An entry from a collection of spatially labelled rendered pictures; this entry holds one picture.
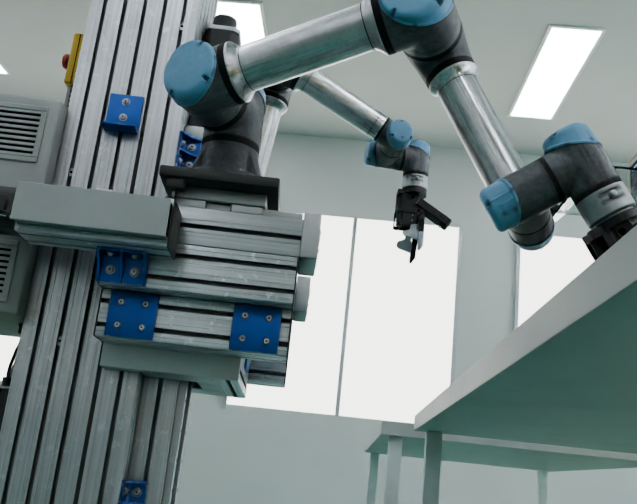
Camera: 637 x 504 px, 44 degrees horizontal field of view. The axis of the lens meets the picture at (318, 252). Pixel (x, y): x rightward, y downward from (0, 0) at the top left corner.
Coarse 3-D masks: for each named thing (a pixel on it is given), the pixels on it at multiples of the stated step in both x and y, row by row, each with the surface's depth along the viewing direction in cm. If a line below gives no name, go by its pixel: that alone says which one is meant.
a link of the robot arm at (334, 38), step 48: (384, 0) 131; (432, 0) 129; (192, 48) 143; (240, 48) 143; (288, 48) 139; (336, 48) 138; (384, 48) 136; (432, 48) 138; (192, 96) 141; (240, 96) 144
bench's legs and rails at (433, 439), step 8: (432, 432) 251; (440, 432) 251; (432, 440) 250; (440, 440) 250; (424, 448) 254; (432, 448) 250; (440, 448) 250; (424, 456) 252; (432, 456) 249; (440, 456) 249; (424, 464) 250; (432, 464) 248; (440, 464) 248; (424, 472) 248; (432, 472) 248; (424, 480) 247; (432, 480) 247; (424, 488) 246; (432, 488) 246; (424, 496) 246; (432, 496) 246
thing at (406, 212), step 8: (400, 192) 230; (408, 192) 230; (416, 192) 230; (424, 192) 230; (400, 200) 231; (408, 200) 230; (416, 200) 230; (400, 208) 227; (408, 208) 227; (416, 208) 227; (400, 216) 228; (408, 216) 227; (416, 216) 227; (424, 216) 227; (400, 224) 227; (408, 224) 226
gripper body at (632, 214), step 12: (612, 216) 113; (624, 216) 113; (636, 216) 115; (600, 228) 114; (612, 228) 115; (624, 228) 115; (588, 240) 116; (600, 240) 116; (612, 240) 114; (600, 252) 115
